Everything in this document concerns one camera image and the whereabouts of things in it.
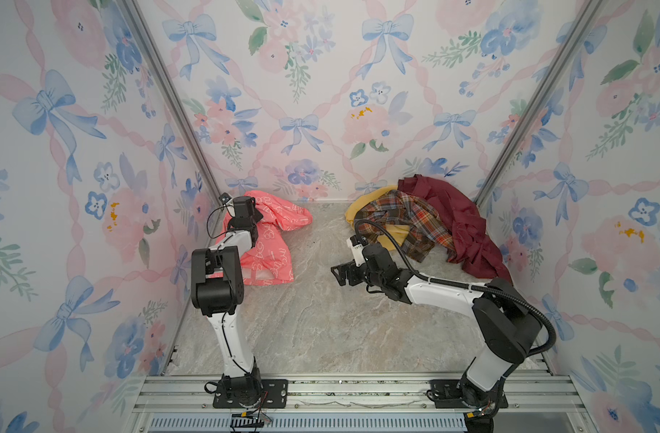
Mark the pink printed cloth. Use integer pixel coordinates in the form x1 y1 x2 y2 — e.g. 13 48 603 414
241 191 313 286

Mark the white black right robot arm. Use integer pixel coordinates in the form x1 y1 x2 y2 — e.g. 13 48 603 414
336 244 556 409

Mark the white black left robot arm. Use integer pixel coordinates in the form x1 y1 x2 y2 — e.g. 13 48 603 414
191 193 366 377

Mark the yellow cloth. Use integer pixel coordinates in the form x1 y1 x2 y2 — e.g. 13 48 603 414
344 185 409 246

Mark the plaid flannel shirt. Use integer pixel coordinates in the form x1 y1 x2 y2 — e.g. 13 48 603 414
353 191 456 263

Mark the maroon shirt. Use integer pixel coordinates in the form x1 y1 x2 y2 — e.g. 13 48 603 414
398 174 512 283

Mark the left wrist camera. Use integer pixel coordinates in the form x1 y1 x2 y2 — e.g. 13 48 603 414
218 193 234 207

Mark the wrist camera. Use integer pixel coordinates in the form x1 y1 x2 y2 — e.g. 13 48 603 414
218 193 234 207
347 235 368 267

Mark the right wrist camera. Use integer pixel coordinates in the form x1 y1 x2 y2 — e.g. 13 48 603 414
347 235 368 267

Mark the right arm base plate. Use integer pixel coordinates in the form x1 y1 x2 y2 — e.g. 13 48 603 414
426 379 509 412

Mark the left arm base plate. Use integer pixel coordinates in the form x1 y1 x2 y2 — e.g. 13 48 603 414
205 375 290 410

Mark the black corrugated cable hose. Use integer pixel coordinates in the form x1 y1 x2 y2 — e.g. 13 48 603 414
352 218 557 358

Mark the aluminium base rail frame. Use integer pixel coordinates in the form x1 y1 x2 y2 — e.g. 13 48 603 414
123 357 599 432

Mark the right corner aluminium post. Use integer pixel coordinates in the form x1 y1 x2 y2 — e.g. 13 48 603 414
474 0 605 209

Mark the corner aluminium post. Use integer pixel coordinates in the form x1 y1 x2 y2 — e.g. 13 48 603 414
116 0 221 204
474 0 605 209

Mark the left corner aluminium post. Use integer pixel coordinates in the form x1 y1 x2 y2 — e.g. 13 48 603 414
116 0 221 204

